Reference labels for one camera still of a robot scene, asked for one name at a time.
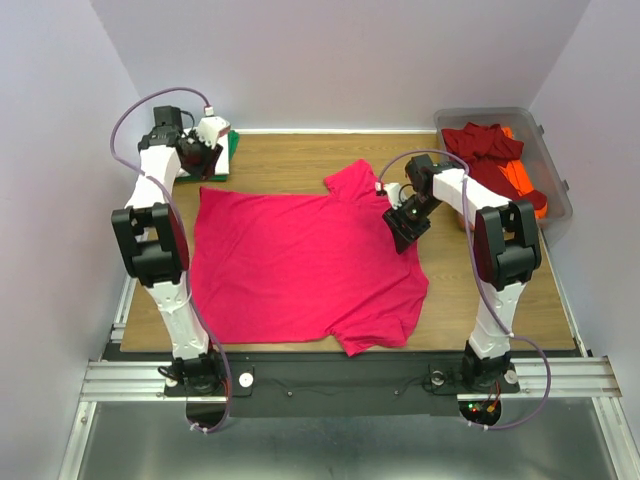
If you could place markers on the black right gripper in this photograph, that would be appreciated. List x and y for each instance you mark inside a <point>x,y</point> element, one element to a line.
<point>403,237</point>

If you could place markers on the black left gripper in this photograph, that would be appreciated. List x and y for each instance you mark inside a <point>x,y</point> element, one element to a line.
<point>207,167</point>

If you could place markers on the pink t shirt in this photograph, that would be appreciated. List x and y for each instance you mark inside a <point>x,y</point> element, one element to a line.
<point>288,268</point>

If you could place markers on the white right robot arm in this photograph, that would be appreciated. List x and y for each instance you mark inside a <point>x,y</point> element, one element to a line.
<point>503,243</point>

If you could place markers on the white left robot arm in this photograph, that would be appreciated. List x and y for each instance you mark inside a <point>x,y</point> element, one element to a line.
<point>155,252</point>

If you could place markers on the folded white t shirt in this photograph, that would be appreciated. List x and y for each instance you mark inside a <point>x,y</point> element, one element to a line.
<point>202,162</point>

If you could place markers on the folded green t shirt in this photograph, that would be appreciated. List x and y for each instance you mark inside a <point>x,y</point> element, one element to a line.
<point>233,145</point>

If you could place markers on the dark red t shirt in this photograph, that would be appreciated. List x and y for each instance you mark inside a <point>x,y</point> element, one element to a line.
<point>487,142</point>

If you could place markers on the orange t shirt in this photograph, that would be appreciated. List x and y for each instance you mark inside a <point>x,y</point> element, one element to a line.
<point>508,178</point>

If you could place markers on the clear plastic storage bin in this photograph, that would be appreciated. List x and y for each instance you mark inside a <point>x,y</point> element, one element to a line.
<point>536,158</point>

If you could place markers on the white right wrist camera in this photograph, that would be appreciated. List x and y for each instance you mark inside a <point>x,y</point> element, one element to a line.
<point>393,192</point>

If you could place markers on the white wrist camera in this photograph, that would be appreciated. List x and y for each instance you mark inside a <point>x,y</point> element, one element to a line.
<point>393,192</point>
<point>210,129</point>

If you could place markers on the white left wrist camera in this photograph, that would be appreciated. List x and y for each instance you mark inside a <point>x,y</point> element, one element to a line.
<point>210,129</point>

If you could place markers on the aluminium mounting rail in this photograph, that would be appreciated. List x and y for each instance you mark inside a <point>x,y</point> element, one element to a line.
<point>590,377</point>

